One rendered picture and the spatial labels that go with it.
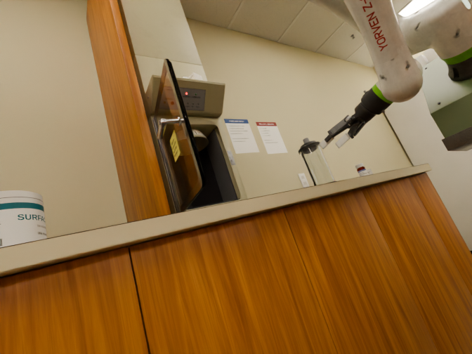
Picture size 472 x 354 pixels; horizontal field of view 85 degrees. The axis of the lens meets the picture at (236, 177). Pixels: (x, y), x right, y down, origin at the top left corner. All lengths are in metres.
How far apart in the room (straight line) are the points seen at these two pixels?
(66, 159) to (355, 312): 1.31
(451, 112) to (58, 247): 1.11
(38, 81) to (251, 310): 1.44
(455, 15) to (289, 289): 0.90
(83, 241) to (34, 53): 1.36
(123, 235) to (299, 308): 0.48
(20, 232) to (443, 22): 1.22
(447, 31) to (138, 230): 1.02
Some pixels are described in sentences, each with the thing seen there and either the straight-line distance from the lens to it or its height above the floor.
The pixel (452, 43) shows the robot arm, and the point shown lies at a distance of 1.10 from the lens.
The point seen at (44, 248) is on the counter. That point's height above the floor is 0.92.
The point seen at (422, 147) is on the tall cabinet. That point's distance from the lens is 3.63.
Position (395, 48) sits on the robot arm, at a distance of 0.91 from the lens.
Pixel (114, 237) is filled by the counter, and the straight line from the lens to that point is 0.56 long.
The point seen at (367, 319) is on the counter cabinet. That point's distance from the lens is 0.98.
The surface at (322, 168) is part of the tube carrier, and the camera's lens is 1.20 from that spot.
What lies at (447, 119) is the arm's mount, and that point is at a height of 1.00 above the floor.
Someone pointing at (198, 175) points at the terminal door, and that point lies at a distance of 0.65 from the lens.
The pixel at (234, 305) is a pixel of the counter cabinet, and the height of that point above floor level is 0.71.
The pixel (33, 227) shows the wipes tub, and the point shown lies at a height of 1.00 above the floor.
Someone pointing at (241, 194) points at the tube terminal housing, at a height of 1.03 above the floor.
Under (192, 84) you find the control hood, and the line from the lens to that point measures 1.12.
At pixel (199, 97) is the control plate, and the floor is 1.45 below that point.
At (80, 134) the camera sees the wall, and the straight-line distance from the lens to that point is 1.49.
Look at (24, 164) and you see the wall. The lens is 1.42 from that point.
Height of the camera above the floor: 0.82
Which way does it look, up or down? 16 degrees up
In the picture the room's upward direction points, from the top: 19 degrees counter-clockwise
